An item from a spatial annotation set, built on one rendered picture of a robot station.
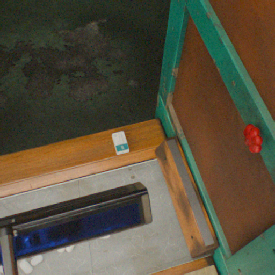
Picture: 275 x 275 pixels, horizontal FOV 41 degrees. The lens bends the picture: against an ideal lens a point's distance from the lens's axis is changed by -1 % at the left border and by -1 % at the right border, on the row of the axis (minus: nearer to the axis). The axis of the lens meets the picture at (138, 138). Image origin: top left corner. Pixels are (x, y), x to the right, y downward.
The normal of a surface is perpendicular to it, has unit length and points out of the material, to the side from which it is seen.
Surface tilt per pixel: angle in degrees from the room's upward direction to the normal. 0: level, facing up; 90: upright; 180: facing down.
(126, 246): 0
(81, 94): 0
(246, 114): 90
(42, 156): 0
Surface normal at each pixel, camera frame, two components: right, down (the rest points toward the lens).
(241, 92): -0.96, 0.23
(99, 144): 0.04, -0.47
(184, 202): -0.86, 0.03
